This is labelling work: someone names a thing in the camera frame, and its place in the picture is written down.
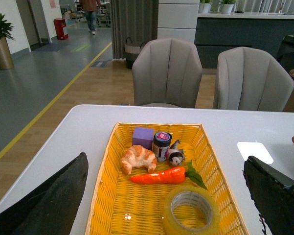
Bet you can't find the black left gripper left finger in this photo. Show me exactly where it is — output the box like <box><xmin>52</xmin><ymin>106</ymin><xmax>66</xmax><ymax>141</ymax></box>
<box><xmin>0</xmin><ymin>152</ymin><xmax>89</xmax><ymax>235</ymax></box>

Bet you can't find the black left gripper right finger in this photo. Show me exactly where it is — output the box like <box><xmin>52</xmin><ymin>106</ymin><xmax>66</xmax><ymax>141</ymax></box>
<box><xmin>244</xmin><ymin>156</ymin><xmax>294</xmax><ymax>235</ymax></box>

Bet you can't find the clear yellowish tape roll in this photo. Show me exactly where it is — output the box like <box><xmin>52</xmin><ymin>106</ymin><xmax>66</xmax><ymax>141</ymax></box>
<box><xmin>162</xmin><ymin>186</ymin><xmax>220</xmax><ymax>235</ymax></box>

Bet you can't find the yellow woven basket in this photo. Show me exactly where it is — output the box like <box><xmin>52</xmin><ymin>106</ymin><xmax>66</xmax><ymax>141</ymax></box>
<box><xmin>86</xmin><ymin>122</ymin><xmax>249</xmax><ymax>235</ymax></box>

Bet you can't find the grey white storage basket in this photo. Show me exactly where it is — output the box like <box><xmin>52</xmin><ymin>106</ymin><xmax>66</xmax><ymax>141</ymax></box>
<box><xmin>124</xmin><ymin>37</ymin><xmax>146</xmax><ymax>69</ymax></box>

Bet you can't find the toy croissant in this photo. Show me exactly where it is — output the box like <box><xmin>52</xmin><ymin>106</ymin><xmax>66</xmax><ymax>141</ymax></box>
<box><xmin>120</xmin><ymin>145</ymin><xmax>158</xmax><ymax>175</ymax></box>

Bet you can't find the orange toy carrot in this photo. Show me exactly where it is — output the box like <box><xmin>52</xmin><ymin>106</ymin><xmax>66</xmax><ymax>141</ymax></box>
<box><xmin>130</xmin><ymin>161</ymin><xmax>207</xmax><ymax>190</ymax></box>

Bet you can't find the small panda figurine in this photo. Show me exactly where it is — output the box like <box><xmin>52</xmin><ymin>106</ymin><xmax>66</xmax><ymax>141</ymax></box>
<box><xmin>167</xmin><ymin>140</ymin><xmax>185</xmax><ymax>166</ymax></box>

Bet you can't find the purple foam block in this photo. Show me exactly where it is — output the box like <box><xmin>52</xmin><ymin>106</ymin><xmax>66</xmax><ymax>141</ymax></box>
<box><xmin>132</xmin><ymin>126</ymin><xmax>154</xmax><ymax>150</ymax></box>

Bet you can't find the grey armchair right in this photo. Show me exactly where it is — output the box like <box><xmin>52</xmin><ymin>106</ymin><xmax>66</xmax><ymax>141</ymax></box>
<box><xmin>213</xmin><ymin>47</ymin><xmax>294</xmax><ymax>112</ymax></box>

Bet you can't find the grey armchair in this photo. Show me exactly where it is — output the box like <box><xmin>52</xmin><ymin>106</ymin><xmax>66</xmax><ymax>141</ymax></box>
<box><xmin>213</xmin><ymin>47</ymin><xmax>294</xmax><ymax>112</ymax></box>
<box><xmin>132</xmin><ymin>38</ymin><xmax>203</xmax><ymax>108</ymax></box>

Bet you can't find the dark jar with pink label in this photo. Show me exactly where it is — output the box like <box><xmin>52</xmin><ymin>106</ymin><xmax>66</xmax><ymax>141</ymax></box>
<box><xmin>152</xmin><ymin>131</ymin><xmax>172</xmax><ymax>162</ymax></box>

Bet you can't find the potted plant in gold pot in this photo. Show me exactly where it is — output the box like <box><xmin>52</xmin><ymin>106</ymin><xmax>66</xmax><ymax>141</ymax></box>
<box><xmin>0</xmin><ymin>13</ymin><xmax>14</xmax><ymax>70</ymax></box>

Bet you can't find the grey armchair left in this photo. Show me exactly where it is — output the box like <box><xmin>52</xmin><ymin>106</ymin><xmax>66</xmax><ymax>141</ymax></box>
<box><xmin>132</xmin><ymin>38</ymin><xmax>203</xmax><ymax>108</ymax></box>

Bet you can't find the dark counter with white top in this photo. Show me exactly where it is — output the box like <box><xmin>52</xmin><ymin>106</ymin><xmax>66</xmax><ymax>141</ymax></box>
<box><xmin>194</xmin><ymin>12</ymin><xmax>294</xmax><ymax>69</ymax></box>

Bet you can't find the red bin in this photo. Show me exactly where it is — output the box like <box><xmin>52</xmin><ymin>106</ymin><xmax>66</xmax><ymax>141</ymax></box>
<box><xmin>53</xmin><ymin>18</ymin><xmax>68</xmax><ymax>40</ymax></box>

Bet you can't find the white planter right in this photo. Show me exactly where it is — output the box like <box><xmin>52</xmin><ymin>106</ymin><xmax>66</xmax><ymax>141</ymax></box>
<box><xmin>219</xmin><ymin>0</ymin><xmax>236</xmax><ymax>14</ymax></box>

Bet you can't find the white planter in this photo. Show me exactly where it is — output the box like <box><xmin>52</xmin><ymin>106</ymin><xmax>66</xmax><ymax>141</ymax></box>
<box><xmin>198</xmin><ymin>0</ymin><xmax>212</xmax><ymax>13</ymax></box>
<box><xmin>219</xmin><ymin>0</ymin><xmax>236</xmax><ymax>14</ymax></box>

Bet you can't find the white planter left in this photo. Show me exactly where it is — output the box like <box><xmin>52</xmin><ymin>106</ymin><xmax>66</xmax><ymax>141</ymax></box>
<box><xmin>198</xmin><ymin>0</ymin><xmax>212</xmax><ymax>13</ymax></box>

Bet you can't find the grey curtain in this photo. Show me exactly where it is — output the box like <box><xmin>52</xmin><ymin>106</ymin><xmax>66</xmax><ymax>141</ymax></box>
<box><xmin>110</xmin><ymin>0</ymin><xmax>159</xmax><ymax>59</ymax></box>

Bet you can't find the walking person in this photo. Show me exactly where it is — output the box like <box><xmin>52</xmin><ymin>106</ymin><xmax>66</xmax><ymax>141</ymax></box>
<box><xmin>80</xmin><ymin>0</ymin><xmax>101</xmax><ymax>35</ymax></box>

